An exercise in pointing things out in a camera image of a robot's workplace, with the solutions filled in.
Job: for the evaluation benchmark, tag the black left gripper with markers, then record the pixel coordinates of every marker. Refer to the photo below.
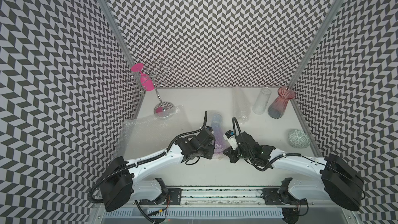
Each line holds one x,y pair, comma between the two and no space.
209,154

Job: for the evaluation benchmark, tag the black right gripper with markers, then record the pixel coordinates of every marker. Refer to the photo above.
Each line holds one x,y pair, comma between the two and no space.
230,154

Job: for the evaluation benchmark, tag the blue purple vase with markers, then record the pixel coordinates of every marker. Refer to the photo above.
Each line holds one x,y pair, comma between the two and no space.
218,131

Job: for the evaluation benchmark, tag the clear glass vase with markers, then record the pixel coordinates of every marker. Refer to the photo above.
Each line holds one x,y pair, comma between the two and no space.
262,101

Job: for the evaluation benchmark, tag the pink vase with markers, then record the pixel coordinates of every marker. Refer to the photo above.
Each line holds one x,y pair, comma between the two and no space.
277,109

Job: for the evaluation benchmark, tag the clear bubble wrap sheet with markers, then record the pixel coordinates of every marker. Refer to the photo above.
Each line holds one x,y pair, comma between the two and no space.
143,136

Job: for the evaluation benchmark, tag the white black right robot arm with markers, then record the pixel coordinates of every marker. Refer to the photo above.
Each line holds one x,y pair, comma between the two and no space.
330,178

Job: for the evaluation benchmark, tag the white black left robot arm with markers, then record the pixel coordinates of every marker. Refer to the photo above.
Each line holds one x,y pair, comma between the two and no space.
126,180

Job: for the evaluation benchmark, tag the clear wrapped vase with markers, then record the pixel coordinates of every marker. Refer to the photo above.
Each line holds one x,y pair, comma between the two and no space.
241,106

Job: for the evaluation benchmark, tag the green patterned bowl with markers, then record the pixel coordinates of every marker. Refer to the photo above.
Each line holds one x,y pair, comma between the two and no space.
298,139

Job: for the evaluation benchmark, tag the pink plastic wine glass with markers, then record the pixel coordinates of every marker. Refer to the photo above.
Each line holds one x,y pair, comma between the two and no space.
145,80

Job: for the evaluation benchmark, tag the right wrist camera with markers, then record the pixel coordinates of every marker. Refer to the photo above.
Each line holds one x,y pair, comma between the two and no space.
230,138

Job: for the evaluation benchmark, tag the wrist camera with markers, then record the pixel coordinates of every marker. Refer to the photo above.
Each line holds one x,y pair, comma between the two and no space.
209,128
230,138

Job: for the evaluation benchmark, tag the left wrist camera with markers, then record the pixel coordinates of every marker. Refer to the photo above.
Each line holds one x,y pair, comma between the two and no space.
209,128

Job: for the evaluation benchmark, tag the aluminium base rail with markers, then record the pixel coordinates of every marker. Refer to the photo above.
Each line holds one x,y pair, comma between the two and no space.
217,197

